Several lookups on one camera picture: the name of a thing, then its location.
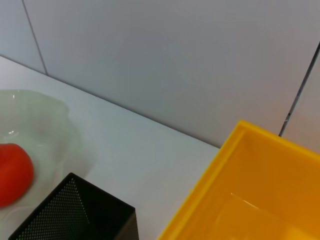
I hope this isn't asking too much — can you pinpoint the orange fruit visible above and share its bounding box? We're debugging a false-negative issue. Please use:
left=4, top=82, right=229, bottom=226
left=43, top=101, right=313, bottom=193
left=0, top=142, right=35, bottom=209

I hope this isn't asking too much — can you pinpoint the translucent glass fruit plate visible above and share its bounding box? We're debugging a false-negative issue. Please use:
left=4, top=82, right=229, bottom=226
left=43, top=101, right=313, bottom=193
left=0, top=89, right=97, bottom=219

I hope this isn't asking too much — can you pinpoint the black mesh pen holder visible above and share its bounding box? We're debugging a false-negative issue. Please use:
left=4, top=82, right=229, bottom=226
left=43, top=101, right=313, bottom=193
left=8, top=172, right=140, bottom=240

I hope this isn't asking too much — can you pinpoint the yellow plastic bin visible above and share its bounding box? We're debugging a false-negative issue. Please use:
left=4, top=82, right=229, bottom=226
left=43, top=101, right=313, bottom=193
left=157, top=119, right=320, bottom=240

